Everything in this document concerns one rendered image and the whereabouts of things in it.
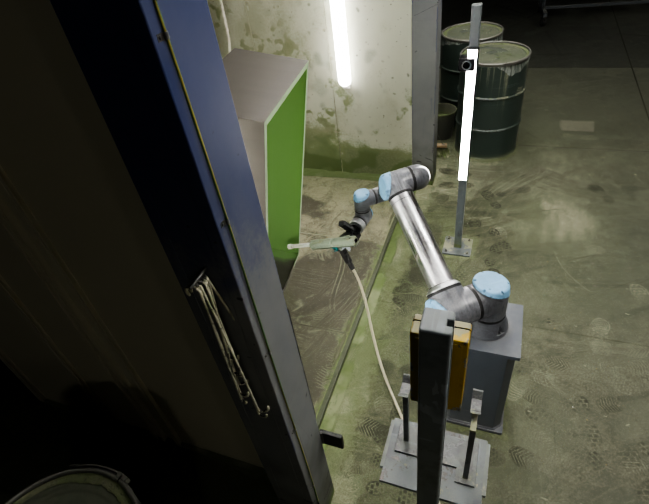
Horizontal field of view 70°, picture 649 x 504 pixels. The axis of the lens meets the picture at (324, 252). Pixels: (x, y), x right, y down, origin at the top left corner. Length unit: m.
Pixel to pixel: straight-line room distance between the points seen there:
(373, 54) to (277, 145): 1.60
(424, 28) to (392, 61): 0.33
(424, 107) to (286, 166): 1.69
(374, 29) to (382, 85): 0.42
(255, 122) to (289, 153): 0.77
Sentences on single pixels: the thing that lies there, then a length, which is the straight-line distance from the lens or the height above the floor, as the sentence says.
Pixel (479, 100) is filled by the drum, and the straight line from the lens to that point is 4.36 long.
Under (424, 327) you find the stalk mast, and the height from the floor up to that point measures 1.64.
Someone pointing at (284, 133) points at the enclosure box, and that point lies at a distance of 2.42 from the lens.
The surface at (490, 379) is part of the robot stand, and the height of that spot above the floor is 0.43.
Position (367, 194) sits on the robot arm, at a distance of 2.63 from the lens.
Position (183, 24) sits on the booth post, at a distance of 0.92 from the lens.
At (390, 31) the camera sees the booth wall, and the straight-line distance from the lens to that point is 3.76.
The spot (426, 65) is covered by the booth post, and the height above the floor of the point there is 1.04.
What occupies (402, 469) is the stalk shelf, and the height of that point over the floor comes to 0.79.
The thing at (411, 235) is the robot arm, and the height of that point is 1.04.
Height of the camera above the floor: 2.31
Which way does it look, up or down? 40 degrees down
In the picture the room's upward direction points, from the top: 9 degrees counter-clockwise
